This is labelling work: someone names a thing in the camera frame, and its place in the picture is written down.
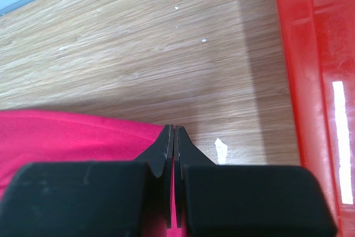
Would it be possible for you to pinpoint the red plastic bin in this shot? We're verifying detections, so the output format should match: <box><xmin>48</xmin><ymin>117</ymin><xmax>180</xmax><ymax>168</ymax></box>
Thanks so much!
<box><xmin>276</xmin><ymin>0</ymin><xmax>354</xmax><ymax>236</ymax></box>

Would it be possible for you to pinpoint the magenta t shirt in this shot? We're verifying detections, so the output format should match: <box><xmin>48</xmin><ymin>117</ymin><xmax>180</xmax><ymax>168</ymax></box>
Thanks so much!
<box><xmin>0</xmin><ymin>109</ymin><xmax>178</xmax><ymax>237</ymax></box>

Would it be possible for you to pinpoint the white paper scrap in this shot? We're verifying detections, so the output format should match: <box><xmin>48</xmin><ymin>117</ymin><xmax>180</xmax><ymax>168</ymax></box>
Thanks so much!
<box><xmin>214</xmin><ymin>138</ymin><xmax>228</xmax><ymax>165</ymax></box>

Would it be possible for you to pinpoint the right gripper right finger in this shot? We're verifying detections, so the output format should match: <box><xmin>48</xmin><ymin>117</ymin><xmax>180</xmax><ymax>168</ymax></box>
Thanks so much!
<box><xmin>174</xmin><ymin>126</ymin><xmax>338</xmax><ymax>236</ymax></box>

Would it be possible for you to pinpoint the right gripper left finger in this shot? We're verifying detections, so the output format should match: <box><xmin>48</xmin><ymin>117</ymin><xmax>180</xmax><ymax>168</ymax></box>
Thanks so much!
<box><xmin>1</xmin><ymin>125</ymin><xmax>174</xmax><ymax>236</ymax></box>

